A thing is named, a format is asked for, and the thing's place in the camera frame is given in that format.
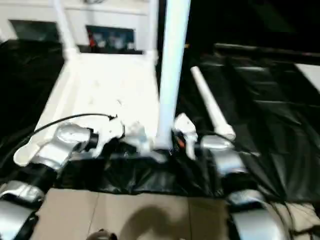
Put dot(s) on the white cabinet with glass doors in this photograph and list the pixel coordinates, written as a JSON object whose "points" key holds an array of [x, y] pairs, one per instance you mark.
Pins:
{"points": [[75, 17]]}

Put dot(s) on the black backdrop cloth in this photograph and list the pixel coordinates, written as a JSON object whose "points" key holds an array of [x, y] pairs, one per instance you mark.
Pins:
{"points": [[255, 22]]}

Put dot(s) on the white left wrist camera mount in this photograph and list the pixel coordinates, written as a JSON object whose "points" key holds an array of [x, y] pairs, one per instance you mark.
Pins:
{"points": [[110, 130]]}

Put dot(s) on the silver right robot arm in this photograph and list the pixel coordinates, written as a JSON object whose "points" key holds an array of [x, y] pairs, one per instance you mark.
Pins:
{"points": [[235, 175]]}

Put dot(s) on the black robot left foot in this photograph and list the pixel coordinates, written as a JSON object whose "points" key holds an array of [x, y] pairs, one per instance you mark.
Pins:
{"points": [[102, 235]]}

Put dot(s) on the white plastic table leg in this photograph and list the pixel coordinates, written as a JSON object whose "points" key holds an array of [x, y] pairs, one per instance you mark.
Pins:
{"points": [[64, 27], [153, 27], [211, 100], [174, 60]]}

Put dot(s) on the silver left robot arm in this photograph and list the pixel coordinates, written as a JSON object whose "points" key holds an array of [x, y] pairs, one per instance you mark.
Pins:
{"points": [[45, 155]]}

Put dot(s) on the red bottle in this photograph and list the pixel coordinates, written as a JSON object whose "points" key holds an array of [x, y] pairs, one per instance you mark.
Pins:
{"points": [[92, 38]]}

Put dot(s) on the black plastic mat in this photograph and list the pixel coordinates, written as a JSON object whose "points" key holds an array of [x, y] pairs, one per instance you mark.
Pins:
{"points": [[280, 115]]}

